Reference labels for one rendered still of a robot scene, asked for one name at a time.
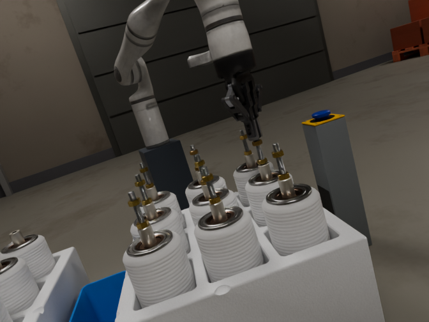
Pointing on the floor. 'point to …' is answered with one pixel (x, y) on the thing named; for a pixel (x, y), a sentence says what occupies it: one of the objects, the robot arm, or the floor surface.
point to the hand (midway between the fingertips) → (253, 129)
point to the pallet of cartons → (412, 32)
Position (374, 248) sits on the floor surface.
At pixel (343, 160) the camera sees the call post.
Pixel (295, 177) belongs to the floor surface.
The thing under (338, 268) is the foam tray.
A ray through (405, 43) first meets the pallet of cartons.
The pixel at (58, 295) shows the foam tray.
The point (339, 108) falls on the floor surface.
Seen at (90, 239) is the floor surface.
